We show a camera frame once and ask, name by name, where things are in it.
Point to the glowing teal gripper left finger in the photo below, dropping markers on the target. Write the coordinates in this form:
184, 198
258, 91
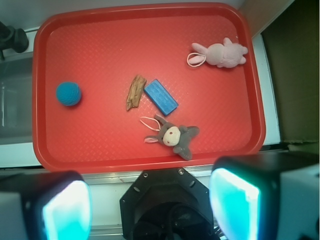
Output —
45, 206

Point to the glowing teal gripper right finger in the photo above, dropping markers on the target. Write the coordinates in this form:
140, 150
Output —
267, 196

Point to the blue textured ball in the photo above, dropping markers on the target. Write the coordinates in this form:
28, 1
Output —
68, 93

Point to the grey plush donkey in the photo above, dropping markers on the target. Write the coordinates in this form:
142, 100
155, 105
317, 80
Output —
168, 134

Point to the red plastic tray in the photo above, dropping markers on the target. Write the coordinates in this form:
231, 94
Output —
102, 50

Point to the brown wood piece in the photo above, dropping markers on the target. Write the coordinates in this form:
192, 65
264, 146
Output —
135, 92

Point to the pink plush bunny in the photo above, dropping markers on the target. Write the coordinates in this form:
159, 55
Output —
227, 54

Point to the blue rectangular block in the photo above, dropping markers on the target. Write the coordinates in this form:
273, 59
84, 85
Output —
163, 100

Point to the black clamp knob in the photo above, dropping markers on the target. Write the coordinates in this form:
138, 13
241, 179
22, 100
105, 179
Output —
12, 38

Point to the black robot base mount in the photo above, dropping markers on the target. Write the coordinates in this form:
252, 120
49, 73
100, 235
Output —
167, 204

